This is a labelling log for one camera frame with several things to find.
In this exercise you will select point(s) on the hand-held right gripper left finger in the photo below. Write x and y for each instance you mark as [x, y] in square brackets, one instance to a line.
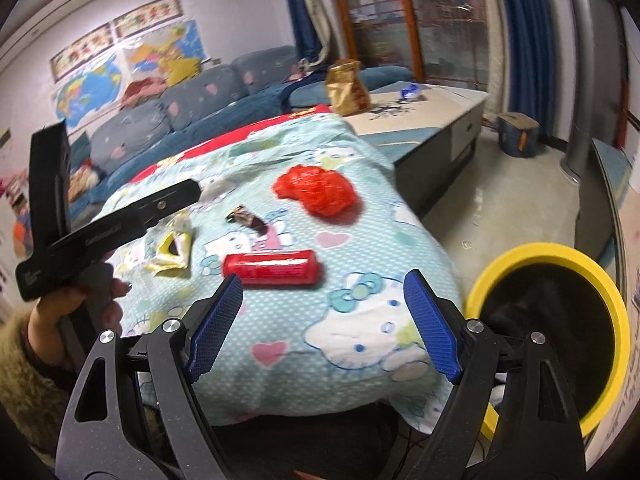
[215, 330]

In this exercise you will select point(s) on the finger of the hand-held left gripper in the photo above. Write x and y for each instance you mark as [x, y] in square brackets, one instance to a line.
[170, 202]

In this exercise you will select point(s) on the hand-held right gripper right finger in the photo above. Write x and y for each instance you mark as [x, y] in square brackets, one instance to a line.
[435, 330]

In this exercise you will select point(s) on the white tissue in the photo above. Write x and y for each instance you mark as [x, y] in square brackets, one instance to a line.
[217, 190]

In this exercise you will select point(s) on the red snack packet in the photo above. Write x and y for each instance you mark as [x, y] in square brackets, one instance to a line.
[270, 266]

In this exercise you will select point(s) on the yellow rimmed black bin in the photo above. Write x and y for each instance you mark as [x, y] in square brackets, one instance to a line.
[500, 270]

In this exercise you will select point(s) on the person's left forearm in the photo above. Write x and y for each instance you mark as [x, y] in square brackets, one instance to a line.
[30, 400]

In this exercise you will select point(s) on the person's left hand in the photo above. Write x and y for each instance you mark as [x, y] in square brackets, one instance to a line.
[47, 325]

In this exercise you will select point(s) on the yellow snack wrapper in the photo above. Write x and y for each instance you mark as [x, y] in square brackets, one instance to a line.
[177, 252]

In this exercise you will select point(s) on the brown candy wrapper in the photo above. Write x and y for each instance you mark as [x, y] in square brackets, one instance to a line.
[245, 217]

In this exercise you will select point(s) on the grey heart print cushion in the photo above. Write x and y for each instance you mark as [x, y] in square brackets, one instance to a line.
[130, 135]
[265, 67]
[202, 97]

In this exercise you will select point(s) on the pile of colourful clothes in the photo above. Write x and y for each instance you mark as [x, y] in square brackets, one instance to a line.
[85, 182]

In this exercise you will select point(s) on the red pink clothes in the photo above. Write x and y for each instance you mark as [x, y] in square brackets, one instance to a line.
[145, 91]

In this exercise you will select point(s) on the blue sofa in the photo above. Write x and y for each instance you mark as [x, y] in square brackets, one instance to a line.
[250, 110]

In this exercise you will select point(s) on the yellow cloth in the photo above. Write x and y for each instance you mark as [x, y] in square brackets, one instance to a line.
[184, 71]

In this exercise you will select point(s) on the world map poster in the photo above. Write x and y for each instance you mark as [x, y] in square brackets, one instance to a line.
[90, 92]

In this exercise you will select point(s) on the red mesh net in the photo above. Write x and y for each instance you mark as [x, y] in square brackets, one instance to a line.
[315, 190]

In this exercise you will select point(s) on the country map poster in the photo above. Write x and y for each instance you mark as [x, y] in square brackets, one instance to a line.
[160, 47]

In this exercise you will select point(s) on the framed embroidery banner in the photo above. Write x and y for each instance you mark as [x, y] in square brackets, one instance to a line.
[81, 52]
[146, 16]

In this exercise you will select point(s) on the dark tv cabinet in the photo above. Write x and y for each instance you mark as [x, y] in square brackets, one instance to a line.
[595, 210]

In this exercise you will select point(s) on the gold snack bag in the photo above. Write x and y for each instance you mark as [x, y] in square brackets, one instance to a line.
[347, 87]

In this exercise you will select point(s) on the blue storage stool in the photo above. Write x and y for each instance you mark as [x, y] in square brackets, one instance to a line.
[517, 135]

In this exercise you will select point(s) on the grey coffee table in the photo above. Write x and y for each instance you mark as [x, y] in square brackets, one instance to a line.
[440, 115]

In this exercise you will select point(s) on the blue and beige curtain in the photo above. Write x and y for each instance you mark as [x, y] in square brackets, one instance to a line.
[305, 10]

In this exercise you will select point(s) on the blue white packet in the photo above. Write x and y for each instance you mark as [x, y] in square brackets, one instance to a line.
[410, 92]

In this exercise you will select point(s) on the grey standing air conditioner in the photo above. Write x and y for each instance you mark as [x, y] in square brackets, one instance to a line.
[582, 85]

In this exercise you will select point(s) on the wooden framed glass door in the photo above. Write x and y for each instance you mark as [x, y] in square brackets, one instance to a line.
[425, 20]

